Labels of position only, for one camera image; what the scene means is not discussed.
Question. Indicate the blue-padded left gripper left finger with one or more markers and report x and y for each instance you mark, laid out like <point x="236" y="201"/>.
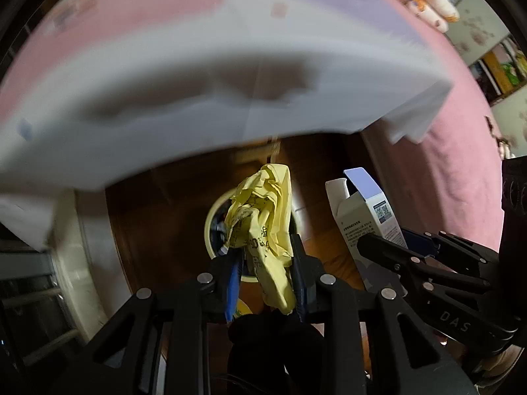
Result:
<point x="232" y="287"/>

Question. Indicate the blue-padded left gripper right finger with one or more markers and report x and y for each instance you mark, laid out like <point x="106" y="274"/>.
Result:
<point x="302" y="277"/>

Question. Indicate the yellow wrapper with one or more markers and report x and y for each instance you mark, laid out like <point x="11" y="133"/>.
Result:
<point x="258" y="221"/>

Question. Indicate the white purple carton box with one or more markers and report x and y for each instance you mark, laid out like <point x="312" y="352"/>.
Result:
<point x="359" y="207"/>

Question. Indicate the dark blue trash bin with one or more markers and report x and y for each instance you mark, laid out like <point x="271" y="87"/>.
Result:
<point x="215" y="232"/>

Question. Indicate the person right hand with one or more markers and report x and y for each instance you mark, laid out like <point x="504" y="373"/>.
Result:
<point x="494" y="370"/>

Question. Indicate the pink bed cover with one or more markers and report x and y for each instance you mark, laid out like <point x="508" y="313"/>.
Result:
<point x="452" y="180"/>

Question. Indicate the cartoon monster tablecloth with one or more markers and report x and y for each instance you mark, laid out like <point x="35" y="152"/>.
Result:
<point x="103" y="89"/>

